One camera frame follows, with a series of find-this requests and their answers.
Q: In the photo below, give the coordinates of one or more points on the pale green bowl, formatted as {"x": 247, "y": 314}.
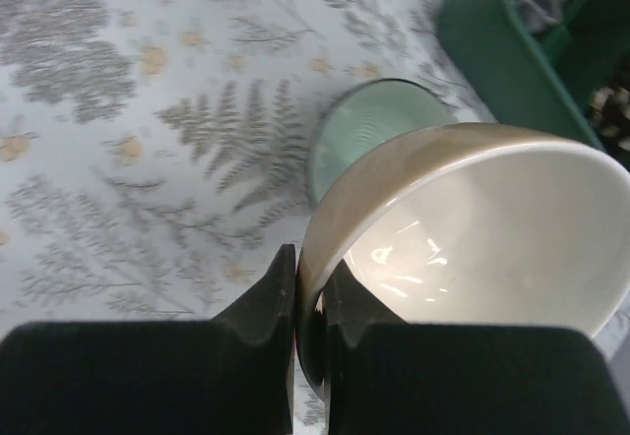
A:
{"x": 362, "y": 119}

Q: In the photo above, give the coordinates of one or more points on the beige bowl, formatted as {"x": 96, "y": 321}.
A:
{"x": 472, "y": 223}

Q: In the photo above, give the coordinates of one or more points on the leopard print rolled sock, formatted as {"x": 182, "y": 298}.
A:
{"x": 609, "y": 114}

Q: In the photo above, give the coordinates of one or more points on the green compartment organizer box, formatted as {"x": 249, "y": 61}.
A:
{"x": 541, "y": 83}

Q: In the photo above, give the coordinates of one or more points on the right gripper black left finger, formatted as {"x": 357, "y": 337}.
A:
{"x": 232, "y": 374}

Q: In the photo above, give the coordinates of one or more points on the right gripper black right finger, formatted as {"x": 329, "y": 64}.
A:
{"x": 387, "y": 376}

